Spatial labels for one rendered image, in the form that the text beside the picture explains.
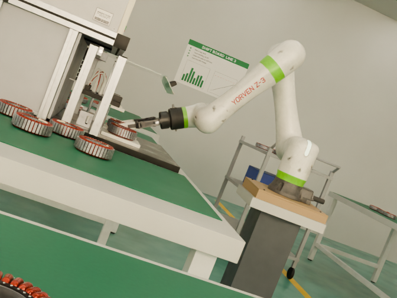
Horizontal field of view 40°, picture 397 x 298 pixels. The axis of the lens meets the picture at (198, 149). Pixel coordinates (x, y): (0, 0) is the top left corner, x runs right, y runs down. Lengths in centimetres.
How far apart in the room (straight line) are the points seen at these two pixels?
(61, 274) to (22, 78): 132
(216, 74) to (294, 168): 537
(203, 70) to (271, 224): 541
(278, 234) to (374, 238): 650
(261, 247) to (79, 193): 127
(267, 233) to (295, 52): 73
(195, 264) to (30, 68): 95
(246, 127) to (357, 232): 236
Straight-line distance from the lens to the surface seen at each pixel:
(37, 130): 152
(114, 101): 202
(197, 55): 749
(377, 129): 841
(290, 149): 226
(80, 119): 202
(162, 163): 189
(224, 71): 756
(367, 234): 864
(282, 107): 240
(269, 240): 225
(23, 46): 187
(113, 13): 199
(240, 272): 226
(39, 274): 58
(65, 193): 110
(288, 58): 221
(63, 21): 185
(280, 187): 226
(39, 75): 186
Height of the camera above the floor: 96
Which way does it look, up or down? 3 degrees down
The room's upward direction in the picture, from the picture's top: 22 degrees clockwise
